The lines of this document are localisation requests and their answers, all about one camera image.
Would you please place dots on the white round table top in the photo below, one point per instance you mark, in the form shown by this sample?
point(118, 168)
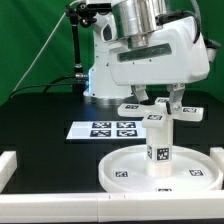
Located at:
point(129, 169)

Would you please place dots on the white cross-shaped table base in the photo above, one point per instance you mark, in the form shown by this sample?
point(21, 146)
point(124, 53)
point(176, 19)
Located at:
point(194, 114)

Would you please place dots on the white marker sheet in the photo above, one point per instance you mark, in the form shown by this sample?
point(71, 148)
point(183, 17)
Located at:
point(109, 130)

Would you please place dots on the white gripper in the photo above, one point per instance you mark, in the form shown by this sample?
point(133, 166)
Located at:
point(171, 58)

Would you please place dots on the white front fence bar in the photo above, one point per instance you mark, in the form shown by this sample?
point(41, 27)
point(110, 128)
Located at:
point(106, 207)

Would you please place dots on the black camera stand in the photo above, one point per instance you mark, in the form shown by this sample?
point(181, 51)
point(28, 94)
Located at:
point(79, 16)

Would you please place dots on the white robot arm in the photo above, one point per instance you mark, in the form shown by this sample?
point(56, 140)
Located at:
point(142, 42)

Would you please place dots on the white left fence block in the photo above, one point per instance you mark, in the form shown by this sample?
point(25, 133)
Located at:
point(8, 165)

